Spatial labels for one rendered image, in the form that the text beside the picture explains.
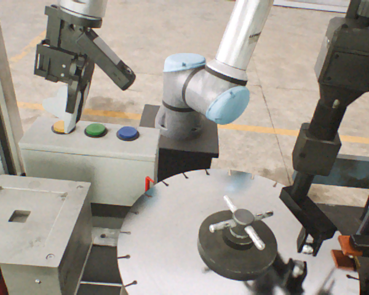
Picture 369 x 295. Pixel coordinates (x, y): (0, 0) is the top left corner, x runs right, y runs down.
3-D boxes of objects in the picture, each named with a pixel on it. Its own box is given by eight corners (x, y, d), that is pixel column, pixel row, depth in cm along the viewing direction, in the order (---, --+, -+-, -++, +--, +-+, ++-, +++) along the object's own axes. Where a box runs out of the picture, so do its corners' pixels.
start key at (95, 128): (84, 139, 77) (83, 131, 76) (89, 129, 80) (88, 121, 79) (103, 141, 77) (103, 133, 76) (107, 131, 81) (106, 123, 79)
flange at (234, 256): (181, 240, 49) (182, 228, 48) (229, 203, 57) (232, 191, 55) (246, 293, 44) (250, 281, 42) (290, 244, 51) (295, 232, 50)
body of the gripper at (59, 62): (50, 68, 67) (58, 1, 62) (95, 82, 68) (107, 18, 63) (32, 78, 60) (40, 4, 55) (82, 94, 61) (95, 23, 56)
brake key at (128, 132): (117, 142, 77) (117, 134, 76) (120, 132, 81) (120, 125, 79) (135, 144, 78) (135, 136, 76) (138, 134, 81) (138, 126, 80)
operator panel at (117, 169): (29, 197, 81) (17, 142, 72) (47, 167, 90) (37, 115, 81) (152, 208, 82) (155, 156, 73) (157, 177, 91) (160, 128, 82)
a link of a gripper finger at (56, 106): (41, 125, 66) (50, 77, 63) (73, 134, 67) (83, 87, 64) (34, 129, 63) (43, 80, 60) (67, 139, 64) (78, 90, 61)
